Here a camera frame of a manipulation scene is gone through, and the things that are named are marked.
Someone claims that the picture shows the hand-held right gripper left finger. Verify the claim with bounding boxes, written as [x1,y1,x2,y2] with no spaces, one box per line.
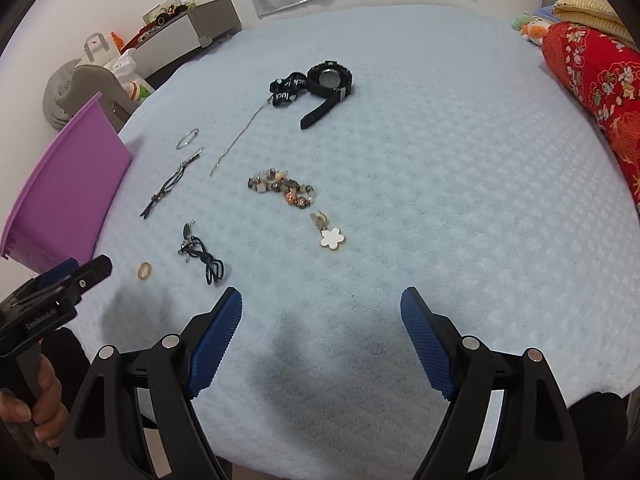
[54,287,244,480]

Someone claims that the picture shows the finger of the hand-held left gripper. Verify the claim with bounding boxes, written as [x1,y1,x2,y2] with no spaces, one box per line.
[34,258,80,292]
[54,255,112,307]

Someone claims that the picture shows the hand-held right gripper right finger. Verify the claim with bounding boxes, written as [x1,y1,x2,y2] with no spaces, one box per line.
[400,286,586,480]

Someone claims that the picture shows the purple plastic bin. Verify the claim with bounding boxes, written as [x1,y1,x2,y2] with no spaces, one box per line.
[0,91,133,275]

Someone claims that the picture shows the black cord with green charm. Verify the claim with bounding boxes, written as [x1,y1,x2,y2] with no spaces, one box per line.
[177,220,226,286]

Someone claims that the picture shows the dark leather cord bracelet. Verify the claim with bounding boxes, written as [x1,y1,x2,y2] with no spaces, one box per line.
[140,146,206,220]

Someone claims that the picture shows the white flower pendant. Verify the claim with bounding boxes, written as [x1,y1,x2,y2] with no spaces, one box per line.
[310,211,347,250]

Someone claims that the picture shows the beaded bracelet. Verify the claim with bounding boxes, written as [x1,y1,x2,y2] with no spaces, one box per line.
[247,169,317,209]

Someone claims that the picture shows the black wrist watch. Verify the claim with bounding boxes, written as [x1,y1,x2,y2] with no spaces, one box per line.
[300,61,354,131]

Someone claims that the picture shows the person's left hand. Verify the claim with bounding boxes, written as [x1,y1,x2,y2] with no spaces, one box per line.
[0,355,69,447]

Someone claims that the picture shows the person's left leg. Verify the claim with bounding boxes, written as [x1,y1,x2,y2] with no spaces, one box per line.
[42,327,92,386]

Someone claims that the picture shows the person's leg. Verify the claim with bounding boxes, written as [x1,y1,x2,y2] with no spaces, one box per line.
[42,327,92,386]
[569,390,632,466]

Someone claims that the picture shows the grey fabric cushion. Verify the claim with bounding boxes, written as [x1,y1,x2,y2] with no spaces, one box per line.
[44,57,83,128]

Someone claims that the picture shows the grey chair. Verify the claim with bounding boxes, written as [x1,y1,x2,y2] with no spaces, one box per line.
[57,62,141,133]

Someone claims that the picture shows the person's right leg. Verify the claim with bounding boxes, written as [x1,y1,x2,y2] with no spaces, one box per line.
[569,390,632,466]

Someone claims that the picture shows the white plastic bag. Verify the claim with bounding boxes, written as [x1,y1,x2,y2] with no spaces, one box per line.
[112,50,156,106]

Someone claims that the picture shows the red box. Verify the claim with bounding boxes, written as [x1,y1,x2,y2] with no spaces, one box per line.
[121,25,156,50]

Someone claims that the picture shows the grey nightstand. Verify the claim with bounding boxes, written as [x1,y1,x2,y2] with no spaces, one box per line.
[132,0,243,78]

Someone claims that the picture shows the toy car box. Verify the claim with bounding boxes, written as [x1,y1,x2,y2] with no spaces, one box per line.
[142,0,196,26]

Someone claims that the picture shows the red embroidered quilt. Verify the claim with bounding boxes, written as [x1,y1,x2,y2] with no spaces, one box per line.
[541,21,640,211]

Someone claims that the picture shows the colourful plush toys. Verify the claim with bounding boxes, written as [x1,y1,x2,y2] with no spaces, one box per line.
[512,10,556,47]

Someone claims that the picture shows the yellow knit blanket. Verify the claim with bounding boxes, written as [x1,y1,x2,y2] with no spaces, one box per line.
[552,0,636,48]

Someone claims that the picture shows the white bag with handle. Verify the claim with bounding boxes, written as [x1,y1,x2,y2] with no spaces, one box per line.
[82,32,121,68]

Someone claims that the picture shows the black bead bracelet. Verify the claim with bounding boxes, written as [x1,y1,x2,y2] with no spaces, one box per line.
[210,71,308,177]

